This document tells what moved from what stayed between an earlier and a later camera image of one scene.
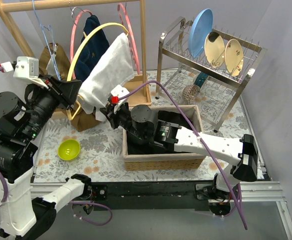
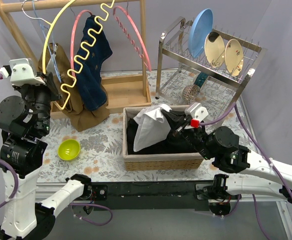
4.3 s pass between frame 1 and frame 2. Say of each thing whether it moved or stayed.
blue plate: stayed
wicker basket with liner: stayed
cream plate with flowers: stayed
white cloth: moved
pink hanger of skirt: moved
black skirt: stayed
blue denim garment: stayed
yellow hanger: moved
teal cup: stayed
